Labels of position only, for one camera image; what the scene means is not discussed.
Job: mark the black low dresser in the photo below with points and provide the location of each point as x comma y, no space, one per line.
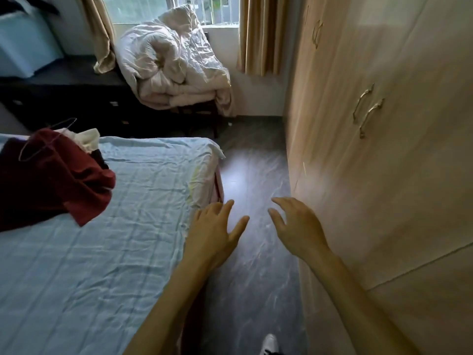
74,96

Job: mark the person's left hand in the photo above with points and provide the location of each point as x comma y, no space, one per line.
208,236

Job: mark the person's right forearm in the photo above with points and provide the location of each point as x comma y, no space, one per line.
354,310

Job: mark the black trousers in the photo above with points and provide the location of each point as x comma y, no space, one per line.
99,160

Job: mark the beige curtain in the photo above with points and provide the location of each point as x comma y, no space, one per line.
260,33
101,36

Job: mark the barred window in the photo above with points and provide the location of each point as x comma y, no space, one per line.
140,7

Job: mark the white fuzzy coat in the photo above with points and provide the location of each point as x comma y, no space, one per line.
88,138

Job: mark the black chair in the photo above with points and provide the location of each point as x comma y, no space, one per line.
216,121

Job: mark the light blue storage box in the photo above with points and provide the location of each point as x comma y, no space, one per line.
26,44

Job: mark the light wooden wardrobe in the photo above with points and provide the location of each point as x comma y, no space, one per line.
388,199

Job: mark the person's right hand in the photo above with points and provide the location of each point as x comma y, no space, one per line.
303,232

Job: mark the beige crumpled duvet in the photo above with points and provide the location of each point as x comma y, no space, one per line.
166,62

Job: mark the bed with pale checked sheet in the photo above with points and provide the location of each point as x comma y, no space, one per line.
111,255

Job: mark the black bundle of fabric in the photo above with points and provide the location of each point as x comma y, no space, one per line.
14,3

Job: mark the red fuzzy cardigan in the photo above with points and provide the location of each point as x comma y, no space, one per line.
48,188

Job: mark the person's white shoe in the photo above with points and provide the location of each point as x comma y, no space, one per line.
269,345

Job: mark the person's left forearm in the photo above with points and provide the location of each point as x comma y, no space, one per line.
170,310

